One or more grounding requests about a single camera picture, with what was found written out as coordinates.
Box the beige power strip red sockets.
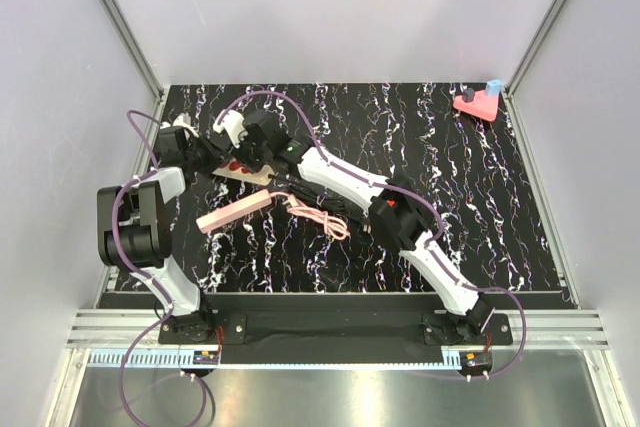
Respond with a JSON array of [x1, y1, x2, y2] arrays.
[[213, 159, 274, 186]]

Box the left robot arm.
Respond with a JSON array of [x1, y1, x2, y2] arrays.
[[97, 125, 232, 343]]

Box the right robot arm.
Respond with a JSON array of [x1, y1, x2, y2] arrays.
[[223, 111, 494, 344]]

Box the dark grey plug block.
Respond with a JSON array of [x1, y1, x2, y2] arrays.
[[462, 88, 475, 103]]

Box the pink triangular socket block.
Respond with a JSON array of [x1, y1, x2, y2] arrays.
[[453, 90, 499, 122]]

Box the blue plug block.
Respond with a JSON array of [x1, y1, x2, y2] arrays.
[[485, 79, 503, 97]]

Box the pink power strip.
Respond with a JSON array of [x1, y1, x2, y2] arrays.
[[196, 189, 272, 234]]

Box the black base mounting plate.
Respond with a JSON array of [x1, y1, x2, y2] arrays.
[[99, 290, 514, 366]]

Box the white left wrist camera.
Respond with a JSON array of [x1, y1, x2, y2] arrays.
[[172, 114, 198, 137]]

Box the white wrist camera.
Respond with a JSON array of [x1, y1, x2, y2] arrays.
[[213, 110, 246, 148], [172, 114, 198, 137]]

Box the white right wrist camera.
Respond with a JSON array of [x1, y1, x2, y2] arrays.
[[213, 110, 246, 148]]

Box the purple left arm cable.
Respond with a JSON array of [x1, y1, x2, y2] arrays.
[[117, 109, 217, 423]]

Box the black power strip cable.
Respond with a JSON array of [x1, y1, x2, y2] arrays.
[[272, 171, 374, 236]]

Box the pink coiled power cable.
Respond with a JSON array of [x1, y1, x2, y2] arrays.
[[276, 195, 352, 242]]

